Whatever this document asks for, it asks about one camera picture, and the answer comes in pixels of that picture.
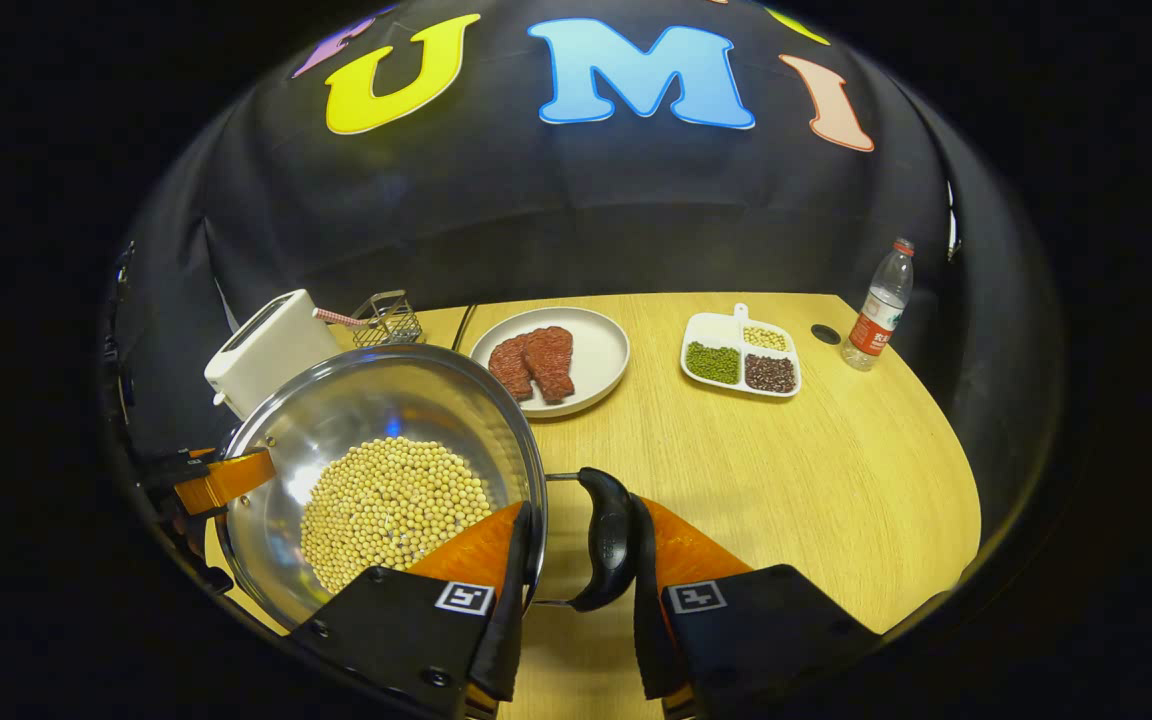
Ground clear plastic water bottle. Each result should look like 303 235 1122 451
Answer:
841 238 916 372

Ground small metal wire basket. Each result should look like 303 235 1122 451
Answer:
351 290 424 349

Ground black backdrop cloth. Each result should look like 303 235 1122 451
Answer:
111 0 1067 561

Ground white divided dish of beans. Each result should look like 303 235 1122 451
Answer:
680 303 802 399

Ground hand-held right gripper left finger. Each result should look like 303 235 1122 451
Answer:
291 500 534 719

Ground raw red meat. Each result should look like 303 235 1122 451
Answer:
488 326 576 404

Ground round white plate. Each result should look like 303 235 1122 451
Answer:
469 306 631 419

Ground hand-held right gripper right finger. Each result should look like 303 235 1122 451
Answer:
631 493 882 719

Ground steel pot with black handles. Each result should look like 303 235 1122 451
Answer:
216 343 637 631

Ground pile of soybeans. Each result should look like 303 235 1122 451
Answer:
299 437 497 596

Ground white toaster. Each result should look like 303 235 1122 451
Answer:
204 289 342 421

